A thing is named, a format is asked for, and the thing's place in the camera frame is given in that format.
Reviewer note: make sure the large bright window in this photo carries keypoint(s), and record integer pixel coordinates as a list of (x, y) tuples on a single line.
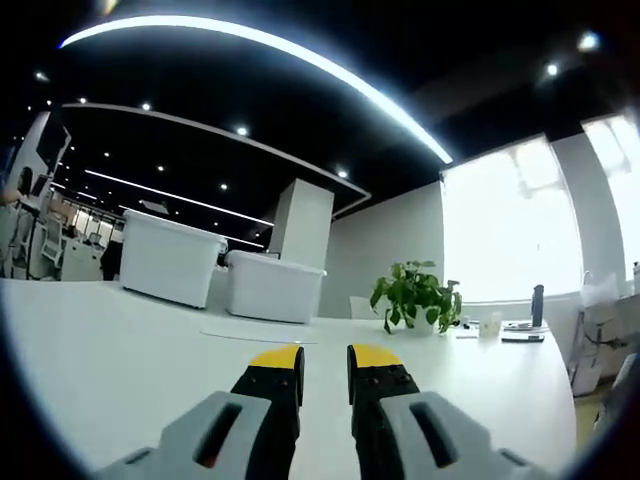
[(510, 225), (620, 200)]

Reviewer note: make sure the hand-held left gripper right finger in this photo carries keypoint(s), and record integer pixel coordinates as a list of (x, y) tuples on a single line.
[(405, 430)]

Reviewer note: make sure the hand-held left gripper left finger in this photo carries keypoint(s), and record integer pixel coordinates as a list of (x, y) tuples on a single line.
[(240, 430)]

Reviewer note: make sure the metal storage rack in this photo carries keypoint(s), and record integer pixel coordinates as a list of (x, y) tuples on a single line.
[(600, 340)]

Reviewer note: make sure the low white storage box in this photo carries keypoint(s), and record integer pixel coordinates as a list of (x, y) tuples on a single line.
[(275, 290)]

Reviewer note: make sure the thin white strip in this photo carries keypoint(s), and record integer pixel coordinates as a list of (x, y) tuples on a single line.
[(240, 335)]

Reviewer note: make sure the potted green plant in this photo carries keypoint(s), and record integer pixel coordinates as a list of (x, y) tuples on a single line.
[(415, 295)]

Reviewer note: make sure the small white paper box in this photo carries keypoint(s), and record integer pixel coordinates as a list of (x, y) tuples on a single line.
[(491, 325)]

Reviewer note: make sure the tall white storage box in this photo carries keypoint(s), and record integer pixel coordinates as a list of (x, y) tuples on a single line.
[(170, 260)]

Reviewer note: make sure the black bottle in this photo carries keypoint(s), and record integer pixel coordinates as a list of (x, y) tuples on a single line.
[(538, 305)]

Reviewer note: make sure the white desk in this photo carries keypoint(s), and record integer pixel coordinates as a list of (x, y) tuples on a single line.
[(125, 350)]

